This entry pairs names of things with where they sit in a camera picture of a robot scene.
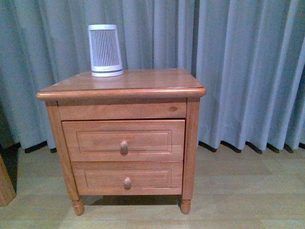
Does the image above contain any wooden furniture at left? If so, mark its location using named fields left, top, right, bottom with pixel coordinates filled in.
left=0, top=157, right=16, bottom=207

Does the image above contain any drawer wooden knob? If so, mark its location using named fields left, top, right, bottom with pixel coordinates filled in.
left=120, top=141, right=128, bottom=155
left=124, top=177, right=132, bottom=189

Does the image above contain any wooden nightstand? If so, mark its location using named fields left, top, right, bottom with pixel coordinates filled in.
left=37, top=69, right=206, bottom=215

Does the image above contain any grey curtain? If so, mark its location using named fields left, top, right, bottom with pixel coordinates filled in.
left=0, top=0, right=305, bottom=150

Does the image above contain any white ribbed cylindrical device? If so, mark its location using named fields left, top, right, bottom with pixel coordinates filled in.
left=88, top=24, right=123, bottom=77

